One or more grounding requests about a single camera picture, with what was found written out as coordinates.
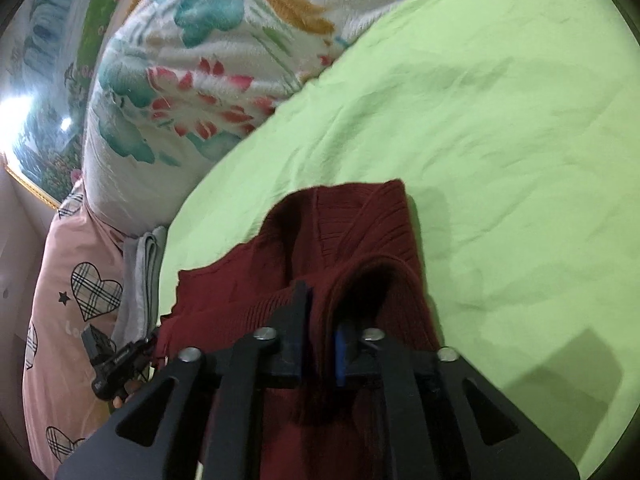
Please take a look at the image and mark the light green bed sheet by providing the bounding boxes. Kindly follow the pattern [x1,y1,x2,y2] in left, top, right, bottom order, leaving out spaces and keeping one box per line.
[157,0,640,480]

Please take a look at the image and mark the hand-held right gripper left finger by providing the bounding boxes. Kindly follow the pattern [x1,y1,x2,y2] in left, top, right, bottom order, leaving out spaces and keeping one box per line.
[54,280,315,480]

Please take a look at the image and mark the floral white pillow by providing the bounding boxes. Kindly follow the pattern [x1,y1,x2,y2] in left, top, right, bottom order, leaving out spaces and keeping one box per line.
[80,0,481,238]

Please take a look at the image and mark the framed landscape wall painting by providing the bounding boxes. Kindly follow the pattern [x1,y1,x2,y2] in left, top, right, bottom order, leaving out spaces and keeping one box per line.
[0,0,166,211]

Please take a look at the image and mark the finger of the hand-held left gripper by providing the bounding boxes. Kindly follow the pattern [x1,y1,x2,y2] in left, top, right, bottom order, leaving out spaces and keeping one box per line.
[131,327,162,368]

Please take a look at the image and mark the maroon knit hooded sweater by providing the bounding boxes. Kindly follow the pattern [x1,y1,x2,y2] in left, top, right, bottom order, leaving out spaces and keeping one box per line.
[155,178,442,480]

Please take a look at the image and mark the pink blanket with plaid hearts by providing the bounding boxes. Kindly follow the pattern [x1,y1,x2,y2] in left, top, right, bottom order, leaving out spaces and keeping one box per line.
[21,180,163,480]

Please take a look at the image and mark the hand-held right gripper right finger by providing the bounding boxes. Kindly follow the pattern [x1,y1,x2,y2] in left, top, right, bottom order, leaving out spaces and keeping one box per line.
[334,322,582,480]

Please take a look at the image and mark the grey towel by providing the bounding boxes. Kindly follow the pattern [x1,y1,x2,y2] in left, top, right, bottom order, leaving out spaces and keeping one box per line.
[114,226,168,386]

